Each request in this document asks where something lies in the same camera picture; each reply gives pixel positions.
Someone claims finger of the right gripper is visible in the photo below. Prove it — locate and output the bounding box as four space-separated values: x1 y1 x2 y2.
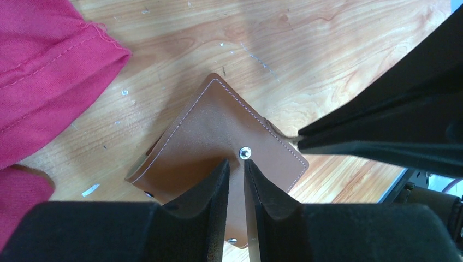
298 14 462 135
297 140 462 178

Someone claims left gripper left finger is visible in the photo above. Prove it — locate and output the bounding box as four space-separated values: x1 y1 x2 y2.
1 160 230 261

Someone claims brown leather card holder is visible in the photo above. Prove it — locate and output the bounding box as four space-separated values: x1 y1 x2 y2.
125 73 309 248

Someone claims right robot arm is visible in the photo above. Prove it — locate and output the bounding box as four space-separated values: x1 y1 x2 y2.
297 9 462 247

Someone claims magenta cloth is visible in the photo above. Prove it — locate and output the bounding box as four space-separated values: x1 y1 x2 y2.
1 1 130 246

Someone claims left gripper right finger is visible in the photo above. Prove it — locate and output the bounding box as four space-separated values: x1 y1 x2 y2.
244 160 460 261

